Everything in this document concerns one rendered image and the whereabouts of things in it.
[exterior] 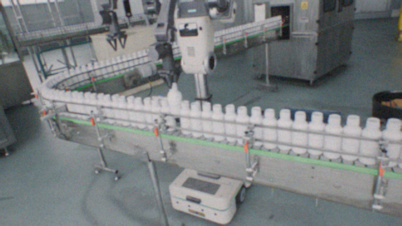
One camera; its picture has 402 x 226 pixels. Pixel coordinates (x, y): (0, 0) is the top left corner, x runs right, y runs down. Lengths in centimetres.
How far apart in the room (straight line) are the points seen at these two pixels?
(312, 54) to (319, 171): 373
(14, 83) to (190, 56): 493
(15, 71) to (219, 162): 553
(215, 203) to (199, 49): 109
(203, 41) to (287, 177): 103
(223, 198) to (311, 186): 99
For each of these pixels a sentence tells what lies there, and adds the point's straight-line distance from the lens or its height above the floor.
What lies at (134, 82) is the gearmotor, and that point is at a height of 91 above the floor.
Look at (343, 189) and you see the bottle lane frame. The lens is 118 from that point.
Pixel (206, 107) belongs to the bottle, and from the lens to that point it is 121.
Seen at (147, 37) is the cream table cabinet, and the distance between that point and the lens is 564.
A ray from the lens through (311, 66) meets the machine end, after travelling 481.
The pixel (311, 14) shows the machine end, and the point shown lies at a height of 117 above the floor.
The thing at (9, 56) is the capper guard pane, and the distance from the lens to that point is 640.
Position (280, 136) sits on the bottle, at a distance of 113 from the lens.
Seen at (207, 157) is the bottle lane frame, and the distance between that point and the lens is 129.
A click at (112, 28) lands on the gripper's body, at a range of 162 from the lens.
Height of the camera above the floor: 161
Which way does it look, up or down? 23 degrees down
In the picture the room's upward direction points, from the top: 8 degrees counter-clockwise
